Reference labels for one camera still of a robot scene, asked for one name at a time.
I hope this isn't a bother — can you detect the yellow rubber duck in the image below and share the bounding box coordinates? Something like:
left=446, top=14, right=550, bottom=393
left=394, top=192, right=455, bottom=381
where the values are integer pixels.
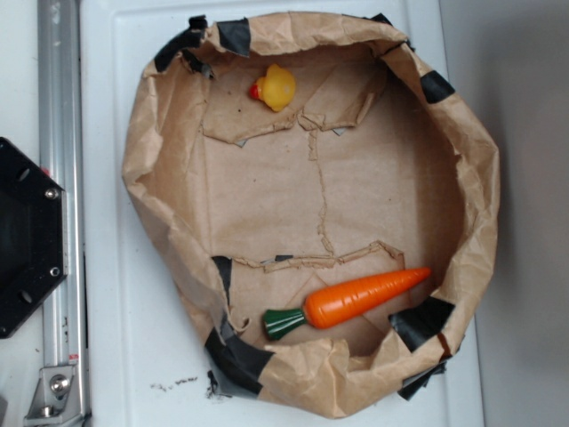
left=249, top=64, right=296, bottom=112

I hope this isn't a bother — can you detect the brown paper bag tray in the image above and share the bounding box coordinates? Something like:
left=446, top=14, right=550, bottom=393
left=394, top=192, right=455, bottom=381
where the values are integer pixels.
left=122, top=12, right=500, bottom=418

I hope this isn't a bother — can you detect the orange toy carrot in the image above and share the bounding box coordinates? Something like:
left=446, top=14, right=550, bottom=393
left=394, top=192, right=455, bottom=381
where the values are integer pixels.
left=262, top=267, right=432, bottom=341

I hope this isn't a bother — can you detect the aluminium extrusion rail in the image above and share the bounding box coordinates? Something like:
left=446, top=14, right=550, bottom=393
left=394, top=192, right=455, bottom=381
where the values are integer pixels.
left=37, top=1, right=92, bottom=426

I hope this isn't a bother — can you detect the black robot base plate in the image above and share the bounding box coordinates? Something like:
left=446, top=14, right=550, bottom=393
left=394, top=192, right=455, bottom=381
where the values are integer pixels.
left=1, top=138, right=67, bottom=339

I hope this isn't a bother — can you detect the metal corner bracket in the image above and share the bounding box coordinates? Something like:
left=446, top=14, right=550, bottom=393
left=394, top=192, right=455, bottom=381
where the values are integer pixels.
left=23, top=366, right=81, bottom=426

